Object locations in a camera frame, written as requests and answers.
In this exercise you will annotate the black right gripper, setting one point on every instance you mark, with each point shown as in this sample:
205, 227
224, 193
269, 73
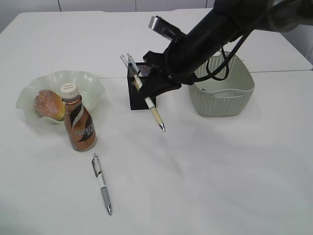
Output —
163, 77

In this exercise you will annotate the yellow beige pen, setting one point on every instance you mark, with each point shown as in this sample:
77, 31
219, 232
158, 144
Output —
150, 104

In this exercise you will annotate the blue white pen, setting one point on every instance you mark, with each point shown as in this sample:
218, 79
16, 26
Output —
133, 63

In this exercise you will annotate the transparent plastic ruler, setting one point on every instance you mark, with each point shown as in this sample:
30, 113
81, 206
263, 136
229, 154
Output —
124, 60

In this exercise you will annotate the brown coffee bottle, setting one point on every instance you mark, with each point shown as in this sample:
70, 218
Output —
78, 121

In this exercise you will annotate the grey grip pen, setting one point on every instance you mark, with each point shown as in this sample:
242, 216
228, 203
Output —
102, 183

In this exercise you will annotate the sugared bread roll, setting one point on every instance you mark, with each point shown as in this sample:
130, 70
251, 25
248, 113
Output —
49, 104

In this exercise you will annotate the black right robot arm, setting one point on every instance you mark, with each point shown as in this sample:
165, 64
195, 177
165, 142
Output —
228, 21

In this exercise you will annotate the black mesh pen holder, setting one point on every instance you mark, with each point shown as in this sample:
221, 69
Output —
136, 101

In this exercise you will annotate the pale green wavy plate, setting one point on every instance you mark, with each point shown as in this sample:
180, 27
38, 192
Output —
89, 86

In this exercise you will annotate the pale green plastic basket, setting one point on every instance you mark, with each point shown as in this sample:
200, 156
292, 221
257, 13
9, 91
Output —
212, 98

